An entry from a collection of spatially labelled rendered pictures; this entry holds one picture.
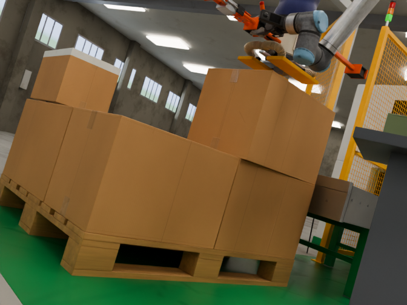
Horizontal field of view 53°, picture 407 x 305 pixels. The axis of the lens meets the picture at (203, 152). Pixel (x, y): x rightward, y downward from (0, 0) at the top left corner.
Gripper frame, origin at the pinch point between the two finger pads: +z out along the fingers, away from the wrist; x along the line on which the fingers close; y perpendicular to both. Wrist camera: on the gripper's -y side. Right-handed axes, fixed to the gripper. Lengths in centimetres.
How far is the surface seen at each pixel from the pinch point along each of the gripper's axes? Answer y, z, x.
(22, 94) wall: 241, 965, -6
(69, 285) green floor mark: -69, -24, -118
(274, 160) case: 15, -22, -60
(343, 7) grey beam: 325, 165, 193
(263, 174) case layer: 13, -20, -67
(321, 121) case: 45, -22, -32
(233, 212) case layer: 1, -19, -87
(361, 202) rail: 76, -39, -66
